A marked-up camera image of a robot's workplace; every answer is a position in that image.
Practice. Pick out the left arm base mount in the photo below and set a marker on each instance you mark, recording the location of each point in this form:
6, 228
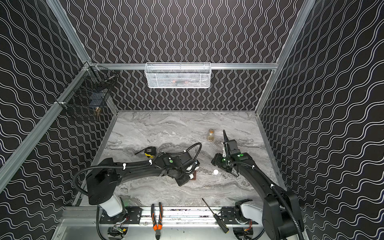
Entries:
131, 215

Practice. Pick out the black screwdriver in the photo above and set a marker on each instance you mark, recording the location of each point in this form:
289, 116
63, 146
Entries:
219, 221

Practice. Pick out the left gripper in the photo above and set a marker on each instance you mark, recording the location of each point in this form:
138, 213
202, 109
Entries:
186, 176

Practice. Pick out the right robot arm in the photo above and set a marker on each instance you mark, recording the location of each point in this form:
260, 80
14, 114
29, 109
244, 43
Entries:
281, 216

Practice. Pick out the brown pill organizer box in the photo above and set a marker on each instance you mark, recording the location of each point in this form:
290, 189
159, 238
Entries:
194, 175

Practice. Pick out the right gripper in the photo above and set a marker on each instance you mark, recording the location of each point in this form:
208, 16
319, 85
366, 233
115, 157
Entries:
231, 145

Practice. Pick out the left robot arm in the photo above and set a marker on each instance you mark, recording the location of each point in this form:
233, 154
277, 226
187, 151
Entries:
99, 182

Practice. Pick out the white wire mesh basket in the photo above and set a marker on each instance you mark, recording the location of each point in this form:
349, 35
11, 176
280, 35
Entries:
178, 75

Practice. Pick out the black wire basket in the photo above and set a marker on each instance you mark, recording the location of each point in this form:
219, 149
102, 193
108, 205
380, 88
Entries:
87, 101

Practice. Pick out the yellow black tape measure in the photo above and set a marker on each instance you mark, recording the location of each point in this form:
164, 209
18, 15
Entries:
150, 152

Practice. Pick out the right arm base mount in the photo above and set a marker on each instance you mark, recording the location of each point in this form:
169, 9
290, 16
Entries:
235, 215

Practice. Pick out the small amber glass vial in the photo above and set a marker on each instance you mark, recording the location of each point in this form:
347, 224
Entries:
211, 135

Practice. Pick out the orange handled pliers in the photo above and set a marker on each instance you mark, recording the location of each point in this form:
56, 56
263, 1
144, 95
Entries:
157, 223

